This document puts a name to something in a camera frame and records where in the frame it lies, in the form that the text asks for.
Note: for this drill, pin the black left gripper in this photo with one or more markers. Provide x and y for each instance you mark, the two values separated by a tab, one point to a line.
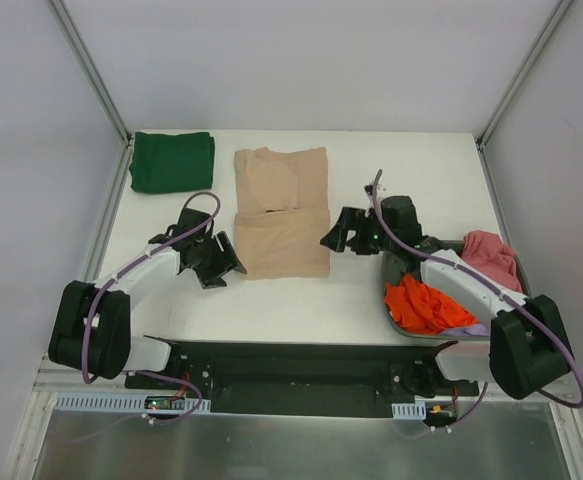
213	260

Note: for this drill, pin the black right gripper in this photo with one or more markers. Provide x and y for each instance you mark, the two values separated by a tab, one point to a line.
361	234

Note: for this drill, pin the beige t shirt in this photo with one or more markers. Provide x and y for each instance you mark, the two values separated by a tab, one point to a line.
282	213

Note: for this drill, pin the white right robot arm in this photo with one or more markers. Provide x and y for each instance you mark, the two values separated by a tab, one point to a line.
529	347

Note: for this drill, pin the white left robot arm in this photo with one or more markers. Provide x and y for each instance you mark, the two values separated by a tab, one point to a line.
92	331

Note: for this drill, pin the grey plastic bin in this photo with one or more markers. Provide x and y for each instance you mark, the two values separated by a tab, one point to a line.
471	294

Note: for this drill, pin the orange t shirt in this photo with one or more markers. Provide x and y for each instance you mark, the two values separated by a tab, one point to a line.
420	309

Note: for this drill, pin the folded green t shirt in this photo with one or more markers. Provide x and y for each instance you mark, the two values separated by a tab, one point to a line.
165	164

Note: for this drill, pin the pink t shirt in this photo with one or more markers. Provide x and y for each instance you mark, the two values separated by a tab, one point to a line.
486	252

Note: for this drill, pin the lilac t shirt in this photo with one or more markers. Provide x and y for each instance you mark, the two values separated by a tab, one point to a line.
475	330

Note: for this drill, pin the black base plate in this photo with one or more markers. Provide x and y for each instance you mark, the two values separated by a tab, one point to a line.
325	380

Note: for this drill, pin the white slotted cable duct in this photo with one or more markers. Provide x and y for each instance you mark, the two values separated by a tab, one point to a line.
127	403

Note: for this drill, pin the left aluminium corner post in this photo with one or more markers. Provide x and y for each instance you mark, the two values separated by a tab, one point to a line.
89	68

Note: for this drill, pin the aluminium corner post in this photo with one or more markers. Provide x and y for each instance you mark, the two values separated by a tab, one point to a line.
89	68
534	54

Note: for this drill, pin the right aluminium corner post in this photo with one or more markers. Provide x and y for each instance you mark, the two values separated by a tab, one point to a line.
534	54

